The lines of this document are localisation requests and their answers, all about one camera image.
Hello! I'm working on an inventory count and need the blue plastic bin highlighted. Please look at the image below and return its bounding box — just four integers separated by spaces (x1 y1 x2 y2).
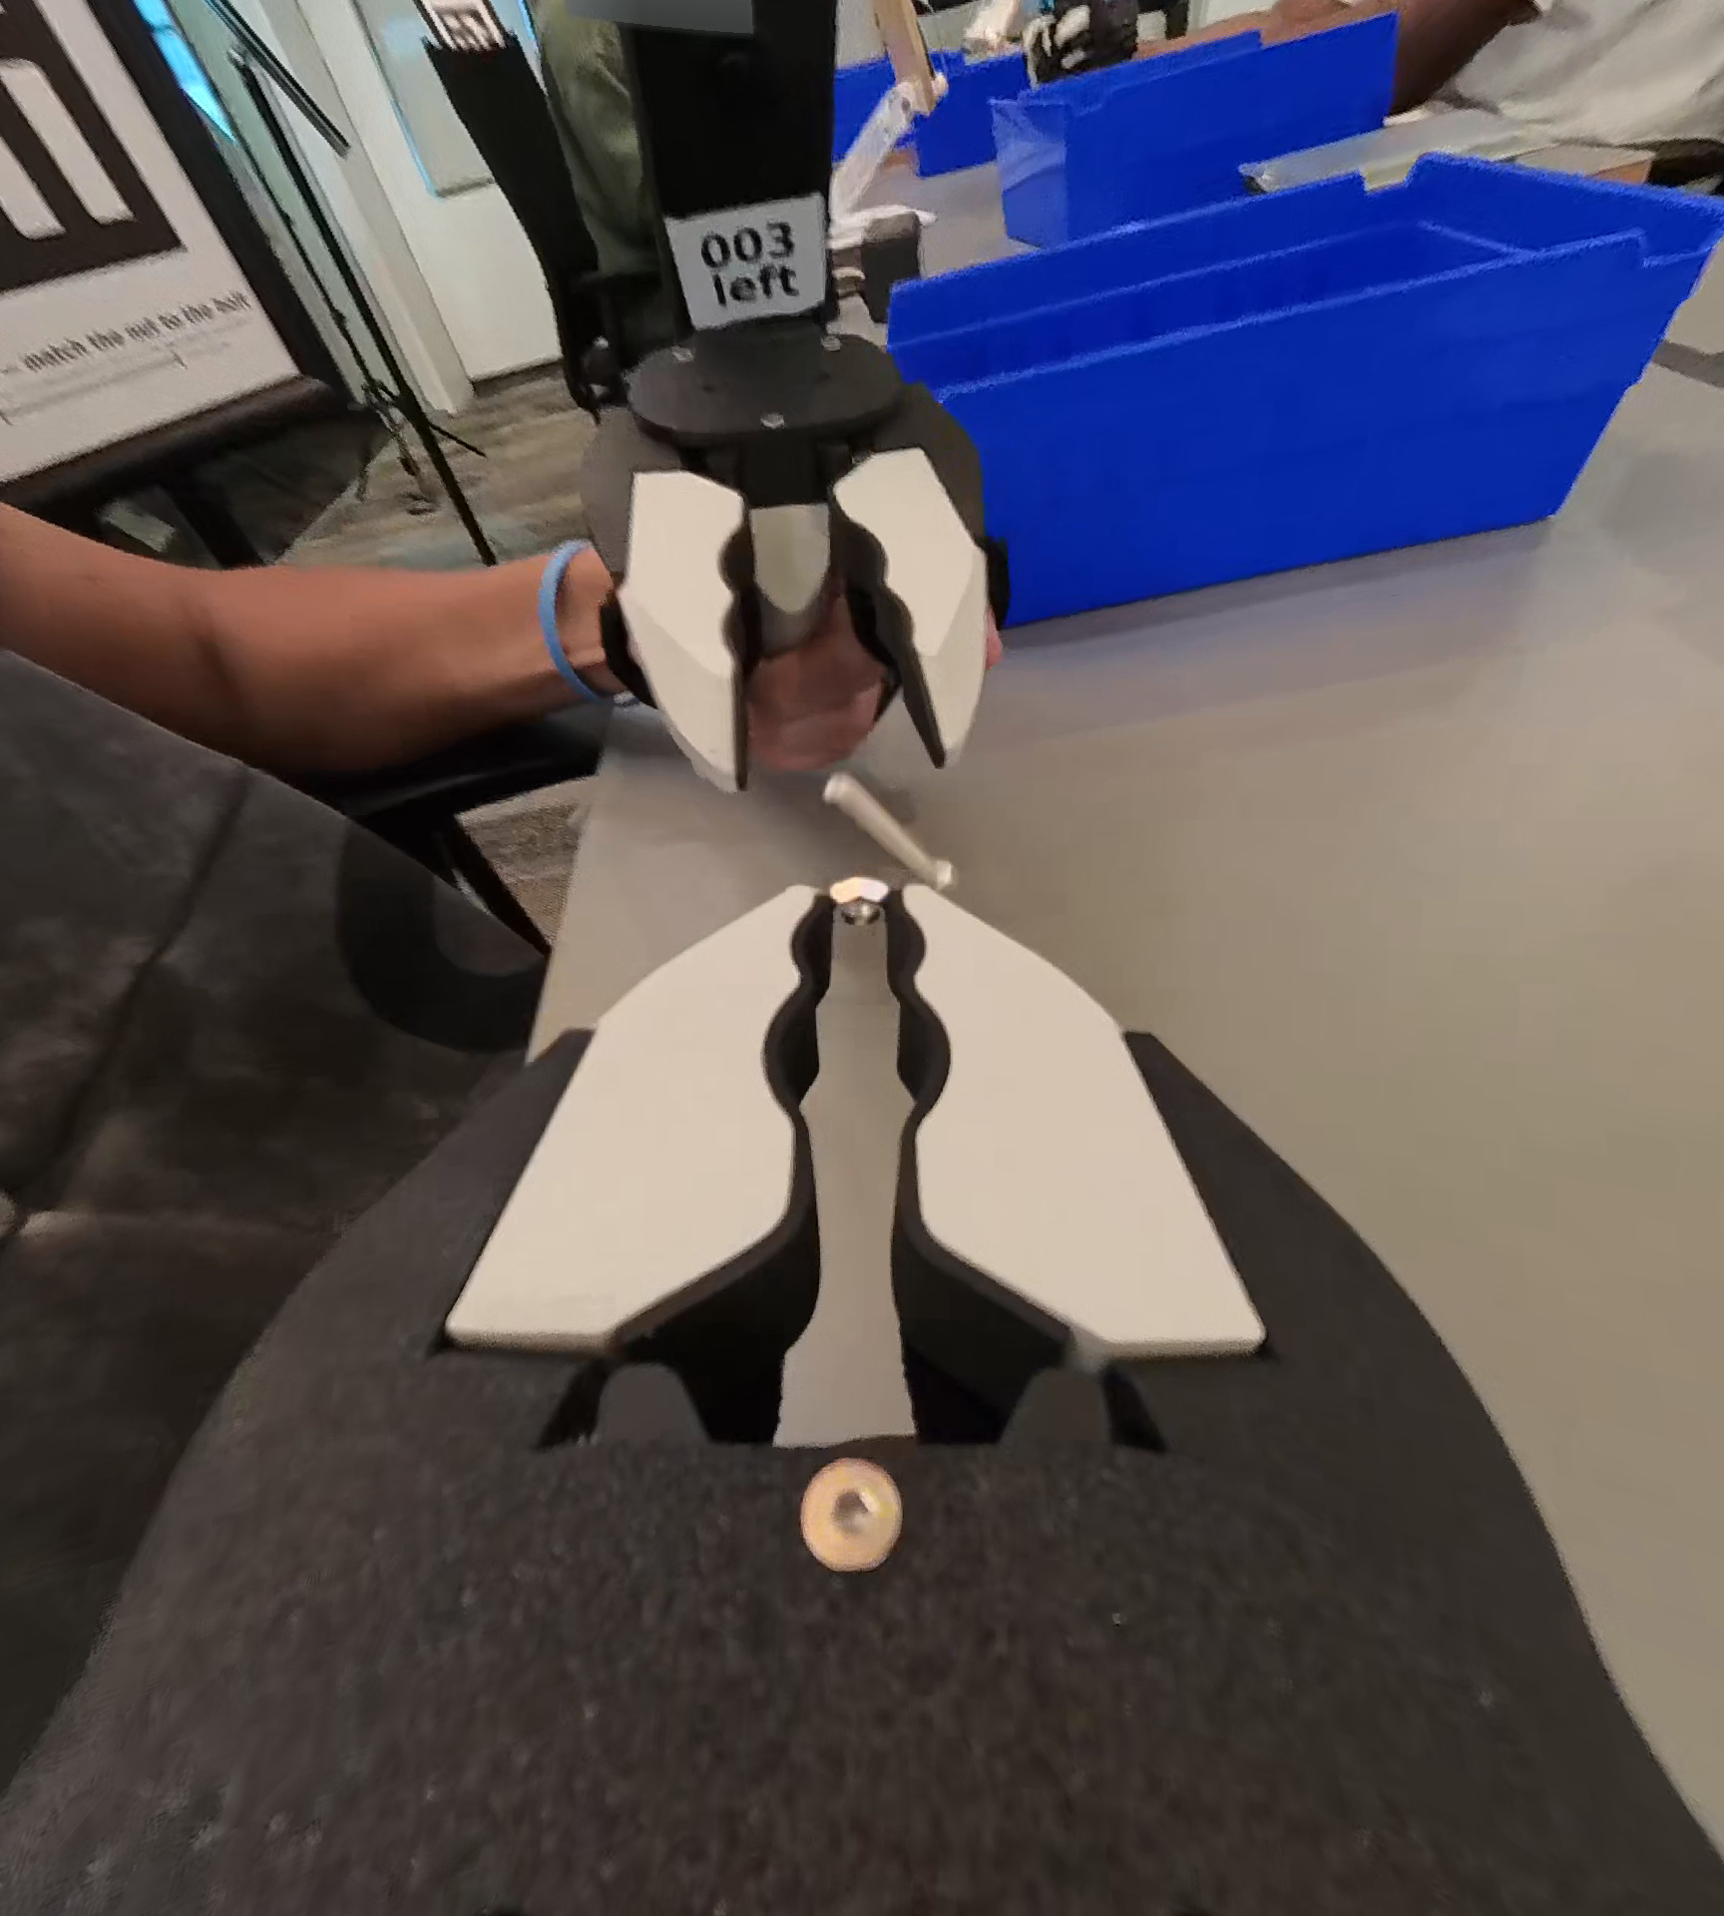
832 47 1031 179
988 11 1403 249
884 149 1724 630

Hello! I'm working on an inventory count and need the framed marker sign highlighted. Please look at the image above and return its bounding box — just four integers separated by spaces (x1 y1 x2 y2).
0 0 341 496

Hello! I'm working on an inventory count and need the person's left hand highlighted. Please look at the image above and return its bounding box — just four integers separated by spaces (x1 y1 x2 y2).
746 594 906 776

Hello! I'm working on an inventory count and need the blue wristband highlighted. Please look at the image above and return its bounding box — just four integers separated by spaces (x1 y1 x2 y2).
537 538 624 706

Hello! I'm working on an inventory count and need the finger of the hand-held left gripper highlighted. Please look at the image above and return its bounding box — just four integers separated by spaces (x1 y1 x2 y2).
828 448 994 772
610 470 754 796

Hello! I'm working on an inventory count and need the person's left forearm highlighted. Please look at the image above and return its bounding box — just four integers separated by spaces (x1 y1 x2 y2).
0 492 610 772

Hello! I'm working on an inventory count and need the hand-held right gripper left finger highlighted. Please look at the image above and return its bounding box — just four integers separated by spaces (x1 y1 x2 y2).
443 885 822 1450

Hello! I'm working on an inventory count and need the black device with green lights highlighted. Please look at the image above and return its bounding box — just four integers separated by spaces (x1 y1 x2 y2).
832 209 942 287

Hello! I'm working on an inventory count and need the document stand with black board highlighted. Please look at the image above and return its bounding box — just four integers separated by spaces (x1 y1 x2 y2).
828 0 952 219

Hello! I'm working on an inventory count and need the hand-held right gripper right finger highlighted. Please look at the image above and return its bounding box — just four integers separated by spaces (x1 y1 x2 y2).
892 881 1271 1450

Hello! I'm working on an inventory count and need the black office chair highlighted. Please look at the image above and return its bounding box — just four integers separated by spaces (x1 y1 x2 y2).
419 29 624 420

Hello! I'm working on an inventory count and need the thin short steel bolt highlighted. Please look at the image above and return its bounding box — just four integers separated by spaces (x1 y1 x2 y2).
820 770 958 891

